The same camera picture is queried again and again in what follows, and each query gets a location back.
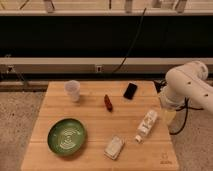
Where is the black hanging cable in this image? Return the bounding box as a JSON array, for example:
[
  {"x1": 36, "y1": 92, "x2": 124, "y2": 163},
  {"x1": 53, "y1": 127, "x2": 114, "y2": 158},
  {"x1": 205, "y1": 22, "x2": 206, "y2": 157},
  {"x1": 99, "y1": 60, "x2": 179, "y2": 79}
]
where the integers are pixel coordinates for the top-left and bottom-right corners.
[{"x1": 111, "y1": 7, "x2": 148, "y2": 74}]

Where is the green ceramic bowl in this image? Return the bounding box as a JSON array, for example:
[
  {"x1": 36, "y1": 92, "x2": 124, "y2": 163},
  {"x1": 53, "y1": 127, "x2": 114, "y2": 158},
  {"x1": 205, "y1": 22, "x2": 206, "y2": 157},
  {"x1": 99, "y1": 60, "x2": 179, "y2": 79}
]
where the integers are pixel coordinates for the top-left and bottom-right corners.
[{"x1": 47, "y1": 118, "x2": 87, "y2": 156}]

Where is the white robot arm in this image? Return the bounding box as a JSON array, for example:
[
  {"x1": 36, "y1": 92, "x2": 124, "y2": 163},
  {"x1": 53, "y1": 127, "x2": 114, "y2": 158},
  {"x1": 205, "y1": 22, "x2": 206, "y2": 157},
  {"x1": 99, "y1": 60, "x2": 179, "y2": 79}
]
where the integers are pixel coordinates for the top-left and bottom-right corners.
[{"x1": 159, "y1": 61, "x2": 213, "y2": 125}]

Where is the black floor cable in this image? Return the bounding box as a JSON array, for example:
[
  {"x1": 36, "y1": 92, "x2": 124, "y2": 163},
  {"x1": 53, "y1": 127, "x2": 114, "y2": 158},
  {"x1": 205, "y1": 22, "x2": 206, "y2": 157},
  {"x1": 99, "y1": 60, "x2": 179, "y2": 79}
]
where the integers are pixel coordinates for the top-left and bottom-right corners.
[{"x1": 153, "y1": 79, "x2": 204, "y2": 136}]

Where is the black smartphone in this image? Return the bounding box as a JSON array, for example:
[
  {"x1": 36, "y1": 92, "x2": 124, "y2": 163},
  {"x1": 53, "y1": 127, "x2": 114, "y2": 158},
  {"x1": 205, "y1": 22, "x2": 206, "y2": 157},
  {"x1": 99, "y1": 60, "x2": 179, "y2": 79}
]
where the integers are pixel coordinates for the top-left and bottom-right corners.
[{"x1": 124, "y1": 83, "x2": 137, "y2": 100}]

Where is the red pepper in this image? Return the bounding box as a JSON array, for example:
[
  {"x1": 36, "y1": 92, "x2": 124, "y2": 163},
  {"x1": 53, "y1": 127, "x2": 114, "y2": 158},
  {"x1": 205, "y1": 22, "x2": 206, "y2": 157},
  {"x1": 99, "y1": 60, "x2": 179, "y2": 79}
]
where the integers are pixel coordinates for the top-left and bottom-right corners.
[{"x1": 104, "y1": 95, "x2": 113, "y2": 112}]

